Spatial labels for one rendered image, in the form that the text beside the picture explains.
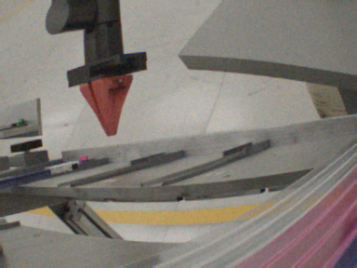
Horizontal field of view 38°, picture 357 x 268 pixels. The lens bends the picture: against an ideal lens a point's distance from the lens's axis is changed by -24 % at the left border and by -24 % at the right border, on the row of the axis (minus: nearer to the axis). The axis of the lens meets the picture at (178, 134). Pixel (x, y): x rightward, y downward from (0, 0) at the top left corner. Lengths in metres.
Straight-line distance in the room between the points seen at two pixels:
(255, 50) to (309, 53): 0.12
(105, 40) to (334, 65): 0.36
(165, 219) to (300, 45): 0.92
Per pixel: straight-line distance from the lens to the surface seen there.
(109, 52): 0.80
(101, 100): 0.80
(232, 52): 1.04
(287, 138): 0.66
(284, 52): 0.98
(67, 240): 0.31
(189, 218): 1.72
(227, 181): 0.48
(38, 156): 0.81
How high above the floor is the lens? 1.17
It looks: 36 degrees down
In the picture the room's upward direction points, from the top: 37 degrees counter-clockwise
